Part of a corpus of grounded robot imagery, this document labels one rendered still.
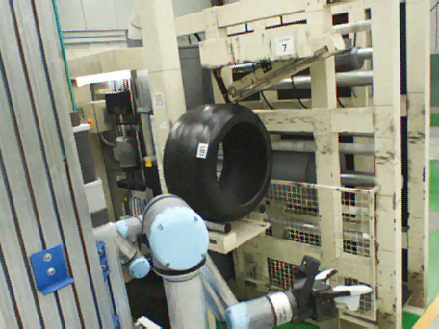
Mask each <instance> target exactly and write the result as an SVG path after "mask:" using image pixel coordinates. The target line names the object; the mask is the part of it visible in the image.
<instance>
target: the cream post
mask: <svg viewBox="0 0 439 329"><path fill-rule="evenodd" d="M137 2H138V8H139V10H138V13H139V19H140V23H141V28H142V44H143V49H144V54H145V59H146V70H147V76H148V81H149V86H150V91H151V102H152V107H153V113H154V117H155V123H156V134H157V139H158V144H159V149H160V154H161V164H162V170H163V156H162V150H161V147H163V148H165V144H166V141H167V136H168V133H169V131H170V130H171V128H172V125H173V124H174V123H175V121H176V120H177V119H178V118H179V117H180V116H181V115H182V114H183V113H185V112H186V105H185V98H184V87H183V81H182V75H181V69H180V62H179V50H178V45H177V39H176V33H175V27H174V15H173V9H172V3H171V0H137ZM157 92H161V93H162V94H163V99H164V105H165V107H164V108H155V103H154V97H153V93H157ZM159 122H165V123H166V127H167V128H160V124H159ZM206 312H207V317H208V322H209V328H210V329H217V328H216V323H215V316H214V315H213V313H212V311H211V310H210V308H208V306H207V305H206Z"/></svg>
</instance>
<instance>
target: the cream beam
mask: <svg viewBox="0 0 439 329"><path fill-rule="evenodd" d="M322 35H323V25H288V26H284V27H279V28H275V29H270V30H262V31H258V32H253V33H249V34H244V35H236V36H232V37H228V38H219V39H210V40H206V41H201V42H200V43H199V50H200V62H201V69H202V70H204V69H211V68H217V67H225V66H232V65H245V64H252V63H264V62H276V61H288V60H295V59H303V58H309V57H312V56H314V39H315V38H318V37H319V36H322ZM284 36H293V48H294V54H289V55H282V56H281V55H276V38H279V37H284Z"/></svg>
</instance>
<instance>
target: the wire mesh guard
mask: <svg viewBox="0 0 439 329"><path fill-rule="evenodd" d="M270 183H272V184H278V185H281V186H282V185H286V190H287V185H292V186H300V187H305V194H301V188H300V195H306V188H310V193H311V188H312V189H320V190H337V197H338V191H342V192H343V198H344V191H346V192H348V193H350V192H352V193H359V194H361V204H362V203H366V202H362V194H367V195H368V204H369V209H366V210H369V214H368V216H369V231H370V232H369V233H370V237H369V239H370V243H369V245H370V254H367V255H370V260H367V259H364V257H363V264H362V265H363V274H361V275H364V270H366V269H364V260H367V261H371V265H370V267H371V271H370V273H371V282H369V283H371V286H372V287H371V289H372V291H371V292H369V293H370V294H371V303H370V304H371V308H369V309H371V314H372V317H369V316H366V315H365V314H363V313H360V311H362V310H360V306H363V305H360V304H359V312H357V311H355V310H351V311H350V310H349V309H348V308H345V307H344V303H343V306H338V305H335V306H336V310H339V311H344V312H346V313H349V314H351V315H354V316H360V317H363V318H365V319H369V320H372V321H375V268H374V191H373V190H357V189H349V188H342V187H335V186H328V185H313V184H305V183H299V182H291V181H283V180H277V179H271V181H270ZM278 185H277V191H281V190H278ZM292 186H291V192H289V193H292ZM331 199H332V210H333V205H337V204H333V199H336V198H331ZM337 206H338V213H339V212H341V211H339V206H342V205H339V201H338V205H337ZM333 211H337V210H333ZM329 226H332V225H329V222H328V230H326V229H323V234H321V233H317V234H319V242H320V234H321V235H323V238H324V230H326V231H328V233H329V231H330V230H329ZM239 252H240V248H239V246H237V247H236V248H235V254H236V261H237V268H238V276H239V277H240V278H243V279H245V280H247V281H249V282H255V283H257V284H260V285H262V286H265V287H270V288H272V289H275V290H277V291H290V292H292V291H291V288H289V290H288V289H284V288H282V287H283V286H282V281H280V282H281V285H279V286H281V287H278V286H277V282H276V286H275V285H274V284H275V283H274V282H273V281H272V284H270V279H269V282H268V281H266V277H265V280H264V281H265V282H262V281H259V280H256V279H254V277H255V276H253V278H251V277H252V276H250V277H246V276H247V274H246V275H245V277H243V276H240V271H241V266H242V262H241V264H240V259H241V257H242V256H240V259H239ZM242 271H243V270H242ZM255 278H257V277H255ZM267 282H268V283H267Z"/></svg>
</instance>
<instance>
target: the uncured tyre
mask: <svg viewBox="0 0 439 329"><path fill-rule="evenodd" d="M200 143H203V144H208V147H207V151H206V156H205V158H202V157H197V152H198V148H199V144H200ZM221 143H222V151H223V165H222V173H221V176H220V178H219V180H217V155H218V151H219V148H220V144H221ZM163 174H164V179H165V183H166V185H167V191H168V193H169V194H170V195H177V196H178V197H180V198H182V199H183V201H185V202H186V203H187V204H188V205H189V207H190V208H191V209H192V210H193V211H194V212H195V213H197V214H198V215H199V216H200V217H205V218H208V219H212V220H215V221H219V222H233V221H237V220H239V219H242V218H244V217H246V216H247V215H249V214H250V213H251V212H252V211H253V210H254V209H255V207H257V206H258V205H259V203H260V202H261V200H262V199H263V197H264V195H265V194H266V192H267V189H268V186H269V184H270V181H271V175H272V144H271V138H270V135H269V133H268V131H267V128H266V126H265V124H263V122H262V121H261V118H260V117H259V116H258V115H257V114H256V113H255V112H254V111H253V110H252V109H251V108H247V107H245V106H243V105H240V104H238V103H216V104H202V105H199V106H196V107H194V108H190V109H189V110H188V111H186V112H185V113H183V114H182V115H181V116H180V117H179V118H178V119H177V120H176V121H175V123H174V124H173V125H172V128H171V130H170V131H169V133H168V136H167V141H166V144H165V148H164V153H163ZM205 211H207V212H208V213H210V214H211V215H206V214H204V213H203V212H205Z"/></svg>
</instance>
